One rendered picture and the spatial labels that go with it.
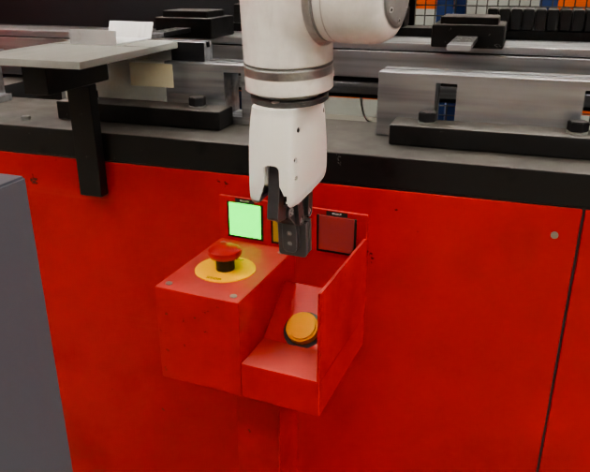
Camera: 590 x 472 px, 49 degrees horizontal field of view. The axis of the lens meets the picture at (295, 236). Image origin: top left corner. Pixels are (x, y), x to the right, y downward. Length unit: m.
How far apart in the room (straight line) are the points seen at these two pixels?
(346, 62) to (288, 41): 0.69
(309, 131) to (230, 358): 0.27
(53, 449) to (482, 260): 0.63
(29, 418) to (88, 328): 0.79
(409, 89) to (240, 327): 0.46
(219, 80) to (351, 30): 0.55
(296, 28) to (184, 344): 0.38
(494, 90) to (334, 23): 0.46
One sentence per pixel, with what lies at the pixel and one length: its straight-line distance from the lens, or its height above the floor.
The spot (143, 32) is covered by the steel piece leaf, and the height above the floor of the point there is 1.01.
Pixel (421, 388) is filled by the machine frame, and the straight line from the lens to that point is 1.04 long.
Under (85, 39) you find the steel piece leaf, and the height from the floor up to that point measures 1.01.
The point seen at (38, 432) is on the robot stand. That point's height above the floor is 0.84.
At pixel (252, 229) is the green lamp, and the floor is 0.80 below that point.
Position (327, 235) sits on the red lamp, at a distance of 0.80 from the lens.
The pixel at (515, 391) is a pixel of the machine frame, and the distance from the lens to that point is 1.02.
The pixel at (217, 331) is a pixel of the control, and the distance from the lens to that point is 0.73.
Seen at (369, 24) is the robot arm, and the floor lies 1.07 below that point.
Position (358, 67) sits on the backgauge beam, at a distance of 1.27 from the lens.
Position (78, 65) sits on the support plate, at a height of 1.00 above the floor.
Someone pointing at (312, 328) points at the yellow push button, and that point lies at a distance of 0.76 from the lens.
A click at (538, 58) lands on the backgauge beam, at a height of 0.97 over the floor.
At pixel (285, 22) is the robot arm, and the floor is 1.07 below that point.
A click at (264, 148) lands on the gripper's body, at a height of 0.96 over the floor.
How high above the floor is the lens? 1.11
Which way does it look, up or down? 22 degrees down
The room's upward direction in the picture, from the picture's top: straight up
